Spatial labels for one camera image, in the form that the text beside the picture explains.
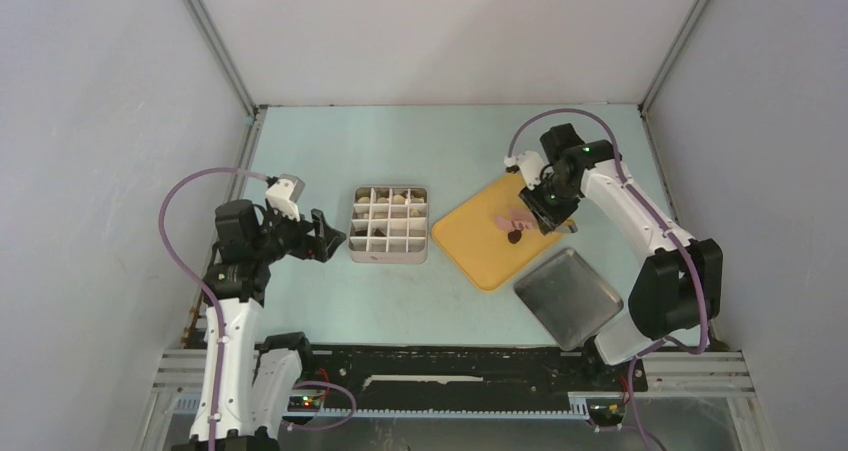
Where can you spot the yellow plastic tray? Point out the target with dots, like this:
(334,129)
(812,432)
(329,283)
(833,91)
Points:
(470,238)

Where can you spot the pink handled metal tongs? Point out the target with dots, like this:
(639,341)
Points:
(517,219)

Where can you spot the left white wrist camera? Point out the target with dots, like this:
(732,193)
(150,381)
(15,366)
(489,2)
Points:
(283,193)

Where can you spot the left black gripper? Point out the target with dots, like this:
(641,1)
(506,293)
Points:
(309,247)

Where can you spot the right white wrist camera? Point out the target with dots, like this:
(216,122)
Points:
(530,165)

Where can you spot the white compartment chocolate box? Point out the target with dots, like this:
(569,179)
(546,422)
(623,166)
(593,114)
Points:
(406,226)

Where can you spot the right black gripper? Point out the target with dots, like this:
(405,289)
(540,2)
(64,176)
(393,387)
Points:
(548,219)

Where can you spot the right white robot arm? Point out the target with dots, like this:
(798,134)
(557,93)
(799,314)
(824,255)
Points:
(679,284)

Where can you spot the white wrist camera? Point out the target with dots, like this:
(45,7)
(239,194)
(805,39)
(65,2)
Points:
(530,165)
(283,193)

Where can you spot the silver metal box lid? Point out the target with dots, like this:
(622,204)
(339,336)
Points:
(571,300)

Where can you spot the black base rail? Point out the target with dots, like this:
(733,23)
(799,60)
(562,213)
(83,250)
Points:
(442,380)

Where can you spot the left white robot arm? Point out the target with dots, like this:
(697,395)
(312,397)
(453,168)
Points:
(246,384)

